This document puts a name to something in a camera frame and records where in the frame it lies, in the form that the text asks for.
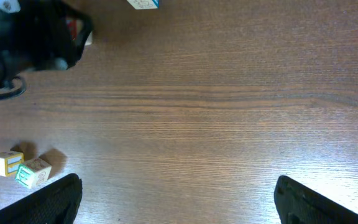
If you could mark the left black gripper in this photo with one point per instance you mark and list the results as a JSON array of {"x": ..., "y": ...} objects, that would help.
[{"x": 34, "y": 36}]

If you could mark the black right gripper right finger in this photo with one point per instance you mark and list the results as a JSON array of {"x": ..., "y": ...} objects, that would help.
[{"x": 298, "y": 204}]

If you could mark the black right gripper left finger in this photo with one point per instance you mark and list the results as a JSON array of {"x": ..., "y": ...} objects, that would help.
[{"x": 57, "y": 203}]

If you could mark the red letter Y block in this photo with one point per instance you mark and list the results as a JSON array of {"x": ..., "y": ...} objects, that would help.
[{"x": 75, "y": 26}]

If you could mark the green letter B block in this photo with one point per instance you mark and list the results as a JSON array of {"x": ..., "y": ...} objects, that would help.
[{"x": 32, "y": 173}]

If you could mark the plain wooden block letter I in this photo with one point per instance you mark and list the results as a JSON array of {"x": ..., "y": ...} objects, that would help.
[{"x": 9, "y": 162}]

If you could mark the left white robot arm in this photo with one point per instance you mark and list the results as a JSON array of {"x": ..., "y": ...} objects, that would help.
[{"x": 41, "y": 35}]

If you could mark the plain wooden block right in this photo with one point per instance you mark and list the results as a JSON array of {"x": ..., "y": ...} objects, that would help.
[{"x": 144, "y": 4}]

